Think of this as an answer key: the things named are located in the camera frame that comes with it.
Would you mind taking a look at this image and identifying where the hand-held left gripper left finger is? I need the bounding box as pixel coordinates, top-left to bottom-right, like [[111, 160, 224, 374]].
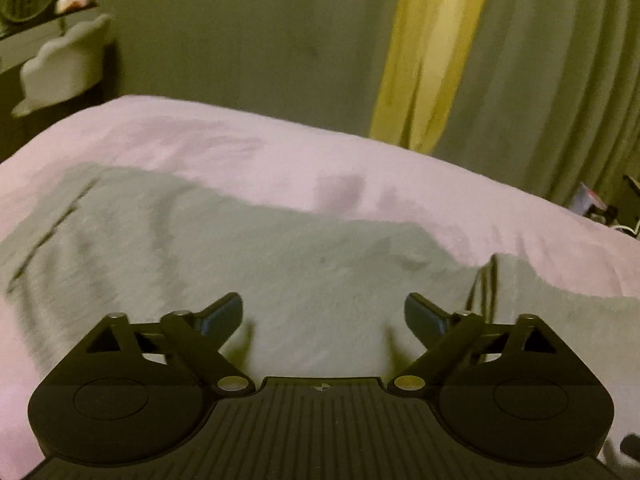
[[75, 291, 257, 395]]

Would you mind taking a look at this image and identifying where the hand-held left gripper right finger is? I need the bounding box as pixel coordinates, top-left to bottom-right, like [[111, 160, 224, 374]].
[[387, 291, 567, 395]]

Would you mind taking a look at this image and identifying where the grey towel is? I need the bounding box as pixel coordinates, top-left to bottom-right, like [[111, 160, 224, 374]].
[[0, 162, 640, 480]]

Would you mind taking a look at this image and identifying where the pink bed blanket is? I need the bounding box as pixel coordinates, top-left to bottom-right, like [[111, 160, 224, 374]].
[[0, 93, 640, 480]]

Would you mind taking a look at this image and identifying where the small colourful box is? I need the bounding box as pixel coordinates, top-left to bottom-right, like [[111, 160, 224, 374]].
[[574, 182, 609, 215]]

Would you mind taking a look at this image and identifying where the yellow curtain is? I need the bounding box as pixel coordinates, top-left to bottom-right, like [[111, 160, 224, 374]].
[[369, 0, 497, 156]]

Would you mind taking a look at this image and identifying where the grey-green curtain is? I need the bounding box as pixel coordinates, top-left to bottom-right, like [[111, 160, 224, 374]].
[[430, 0, 640, 207], [97, 0, 408, 138]]

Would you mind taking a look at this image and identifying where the white cloud-shaped chair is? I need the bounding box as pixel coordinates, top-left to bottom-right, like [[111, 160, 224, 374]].
[[11, 13, 115, 118]]

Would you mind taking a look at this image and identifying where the white dressing table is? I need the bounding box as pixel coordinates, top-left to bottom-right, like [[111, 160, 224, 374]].
[[0, 6, 102, 75]]

